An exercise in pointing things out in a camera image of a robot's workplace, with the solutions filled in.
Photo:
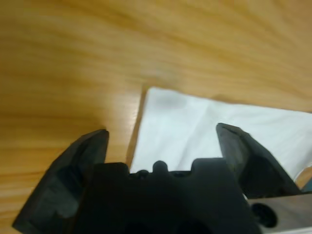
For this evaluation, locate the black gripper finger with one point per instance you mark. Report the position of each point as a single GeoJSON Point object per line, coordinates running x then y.
{"type": "Point", "coordinates": [256, 168]}
{"type": "Point", "coordinates": [63, 185]}

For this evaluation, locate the white Unitree t-shirt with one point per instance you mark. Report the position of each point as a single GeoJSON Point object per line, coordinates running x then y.
{"type": "Point", "coordinates": [182, 126]}

